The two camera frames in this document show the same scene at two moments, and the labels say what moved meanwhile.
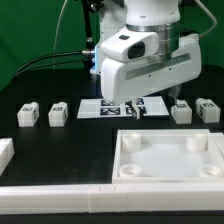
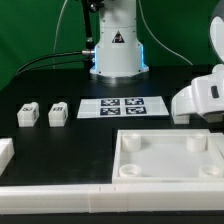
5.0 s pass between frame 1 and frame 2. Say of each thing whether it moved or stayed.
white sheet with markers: stayed
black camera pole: stayed
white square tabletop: stayed
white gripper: moved
